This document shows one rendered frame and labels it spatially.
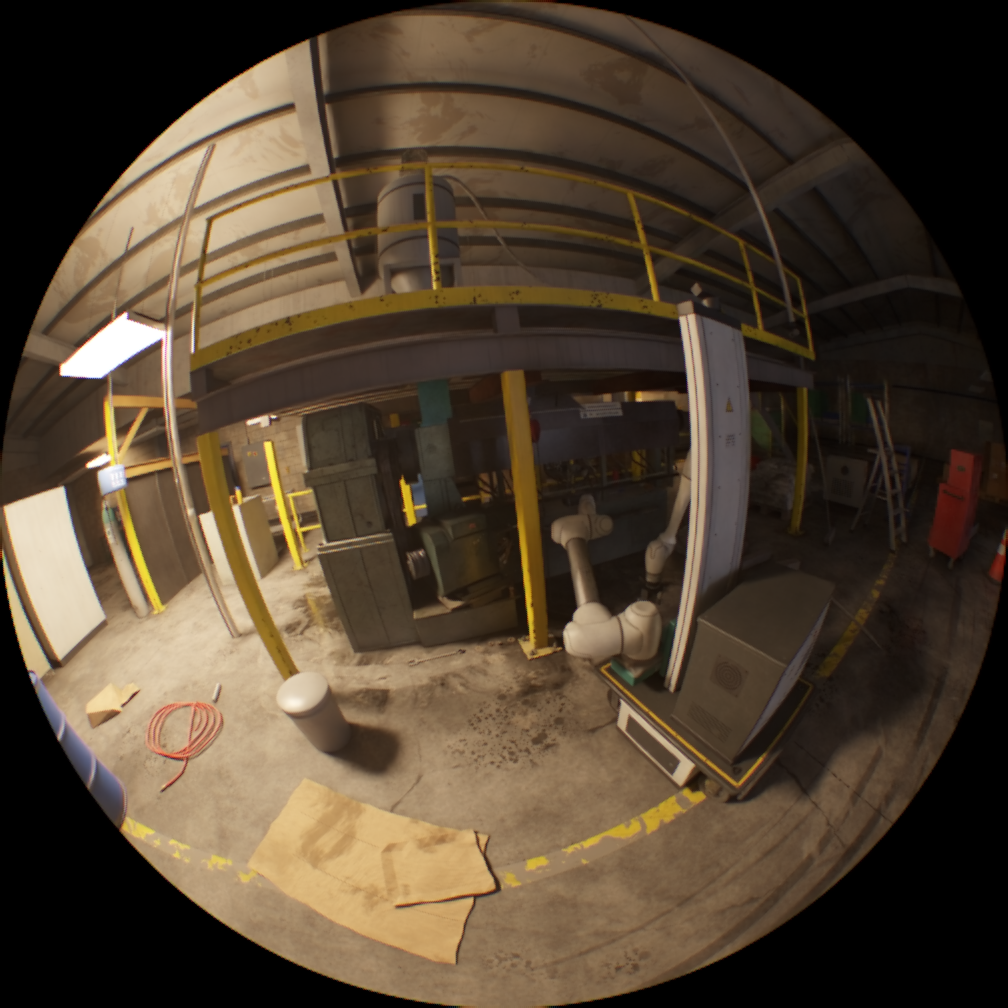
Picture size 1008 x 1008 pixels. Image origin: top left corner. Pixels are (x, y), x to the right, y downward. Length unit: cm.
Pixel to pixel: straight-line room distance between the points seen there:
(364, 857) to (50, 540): 526
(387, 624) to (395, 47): 529
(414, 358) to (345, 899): 241
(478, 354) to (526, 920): 242
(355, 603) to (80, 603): 473
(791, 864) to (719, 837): 38
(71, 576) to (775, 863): 678
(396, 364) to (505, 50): 382
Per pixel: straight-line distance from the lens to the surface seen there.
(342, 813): 177
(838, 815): 190
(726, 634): 103
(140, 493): 551
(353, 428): 210
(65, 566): 589
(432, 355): 165
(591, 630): 125
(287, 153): 501
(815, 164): 654
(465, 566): 206
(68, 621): 584
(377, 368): 165
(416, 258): 272
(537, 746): 171
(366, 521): 213
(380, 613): 234
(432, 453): 255
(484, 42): 440
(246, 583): 203
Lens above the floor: 146
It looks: 15 degrees down
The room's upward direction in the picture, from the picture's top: 7 degrees counter-clockwise
